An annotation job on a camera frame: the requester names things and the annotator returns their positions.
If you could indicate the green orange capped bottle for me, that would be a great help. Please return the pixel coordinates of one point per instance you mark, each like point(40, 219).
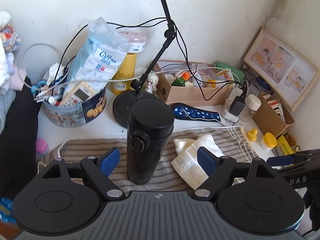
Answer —
point(181, 79)

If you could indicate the white terry cloth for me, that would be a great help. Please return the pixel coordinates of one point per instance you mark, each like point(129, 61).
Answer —
point(186, 164)

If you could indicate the yellow capped small jar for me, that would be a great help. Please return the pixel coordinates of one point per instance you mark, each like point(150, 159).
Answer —
point(268, 142)

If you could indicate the pink capped bottle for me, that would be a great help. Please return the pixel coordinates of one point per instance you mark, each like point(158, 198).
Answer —
point(42, 149)

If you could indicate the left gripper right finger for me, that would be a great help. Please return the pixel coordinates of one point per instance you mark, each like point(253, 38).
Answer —
point(219, 171)

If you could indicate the brown cardboard box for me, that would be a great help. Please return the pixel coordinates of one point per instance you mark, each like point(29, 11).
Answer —
point(194, 96)

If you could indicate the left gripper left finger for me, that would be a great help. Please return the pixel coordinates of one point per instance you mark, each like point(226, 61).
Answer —
point(97, 172)

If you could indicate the white capped bottle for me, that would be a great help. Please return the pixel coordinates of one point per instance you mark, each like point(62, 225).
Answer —
point(253, 103)

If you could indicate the blue patterned pouch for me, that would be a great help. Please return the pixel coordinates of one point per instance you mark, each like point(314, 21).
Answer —
point(188, 113)

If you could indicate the framed baby photo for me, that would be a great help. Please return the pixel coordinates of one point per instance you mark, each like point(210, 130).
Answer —
point(288, 73)

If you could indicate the yellow rubber duck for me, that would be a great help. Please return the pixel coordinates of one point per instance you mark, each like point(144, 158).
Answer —
point(252, 134)

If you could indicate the black garment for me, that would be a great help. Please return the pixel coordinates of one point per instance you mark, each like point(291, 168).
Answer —
point(18, 144)

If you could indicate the blue white tissue pack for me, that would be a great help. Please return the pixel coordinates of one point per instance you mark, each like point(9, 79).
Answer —
point(99, 58)

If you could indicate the round cookie tin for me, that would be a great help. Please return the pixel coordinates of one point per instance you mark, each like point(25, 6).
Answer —
point(79, 114)

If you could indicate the black charger plug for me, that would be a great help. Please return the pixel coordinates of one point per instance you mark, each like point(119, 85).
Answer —
point(237, 106)

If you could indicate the yellow cylindrical canister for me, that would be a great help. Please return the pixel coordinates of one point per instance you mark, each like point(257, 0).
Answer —
point(126, 71)

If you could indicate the green pouch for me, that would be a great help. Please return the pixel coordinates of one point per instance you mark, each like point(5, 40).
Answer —
point(238, 74)

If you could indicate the pink lidded cream jar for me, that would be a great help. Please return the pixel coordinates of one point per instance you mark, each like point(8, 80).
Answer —
point(136, 39)

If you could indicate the small doll figurine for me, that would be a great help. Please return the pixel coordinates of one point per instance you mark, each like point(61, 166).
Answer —
point(151, 83)

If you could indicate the white power strip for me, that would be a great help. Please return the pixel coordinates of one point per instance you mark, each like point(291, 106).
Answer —
point(225, 110)

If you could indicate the small open cardboard box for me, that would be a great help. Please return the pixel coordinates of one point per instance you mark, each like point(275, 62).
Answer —
point(267, 120)

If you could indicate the black thermos bottle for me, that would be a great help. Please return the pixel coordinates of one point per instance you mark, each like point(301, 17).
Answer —
point(149, 127)

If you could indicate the white remote control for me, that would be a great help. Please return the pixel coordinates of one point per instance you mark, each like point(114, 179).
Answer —
point(78, 94)

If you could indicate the pile of clothes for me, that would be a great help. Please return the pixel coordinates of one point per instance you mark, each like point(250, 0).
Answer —
point(11, 78)

